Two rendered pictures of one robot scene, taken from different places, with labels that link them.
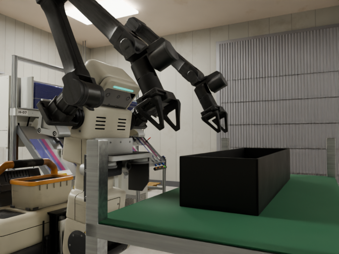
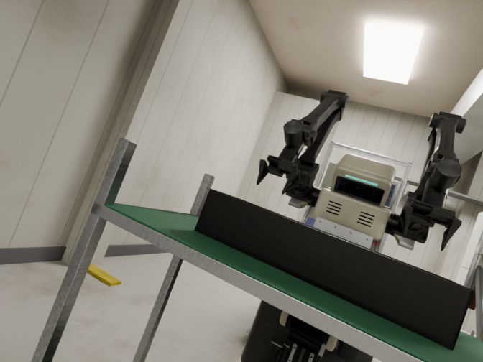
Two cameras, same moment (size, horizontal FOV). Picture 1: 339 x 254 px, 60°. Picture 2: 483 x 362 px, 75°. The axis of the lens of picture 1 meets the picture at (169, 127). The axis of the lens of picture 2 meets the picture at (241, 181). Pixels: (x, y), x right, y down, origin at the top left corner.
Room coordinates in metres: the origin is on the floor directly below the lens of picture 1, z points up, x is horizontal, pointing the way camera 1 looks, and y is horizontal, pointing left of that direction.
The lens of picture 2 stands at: (0.59, -0.97, 1.08)
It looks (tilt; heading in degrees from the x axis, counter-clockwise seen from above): 2 degrees up; 86
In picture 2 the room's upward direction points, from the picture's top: 21 degrees clockwise
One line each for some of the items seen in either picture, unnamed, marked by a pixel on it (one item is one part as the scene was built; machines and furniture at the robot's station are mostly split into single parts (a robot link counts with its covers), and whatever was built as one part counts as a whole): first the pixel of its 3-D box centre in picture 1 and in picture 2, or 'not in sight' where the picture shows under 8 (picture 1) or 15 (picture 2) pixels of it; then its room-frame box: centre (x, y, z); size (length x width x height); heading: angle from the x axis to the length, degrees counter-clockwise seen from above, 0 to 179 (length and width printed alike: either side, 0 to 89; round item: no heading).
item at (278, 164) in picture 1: (247, 170); (316, 253); (0.87, -0.23, 1.01); 0.57 x 0.17 x 0.11; 152
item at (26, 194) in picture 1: (43, 190); not in sight; (1.29, 0.55, 0.87); 0.23 x 0.15 x 0.11; 152
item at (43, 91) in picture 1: (51, 98); not in sight; (3.22, 1.31, 1.52); 0.51 x 0.13 x 0.27; 153
